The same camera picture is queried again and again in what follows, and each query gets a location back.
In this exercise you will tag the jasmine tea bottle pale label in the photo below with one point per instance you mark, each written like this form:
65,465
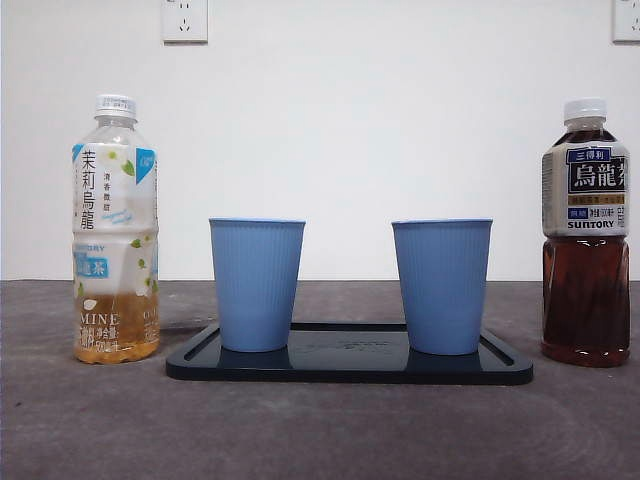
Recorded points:
115,225

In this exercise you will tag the dark oolong tea bottle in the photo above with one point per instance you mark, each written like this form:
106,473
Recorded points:
585,300

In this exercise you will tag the blue ribbed plastic cup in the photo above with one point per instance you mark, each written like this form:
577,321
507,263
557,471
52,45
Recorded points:
256,285
442,285

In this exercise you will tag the dark blue flat tray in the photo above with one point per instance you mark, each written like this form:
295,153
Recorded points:
350,369

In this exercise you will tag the white wall socket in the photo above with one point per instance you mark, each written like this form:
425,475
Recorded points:
627,20
185,22

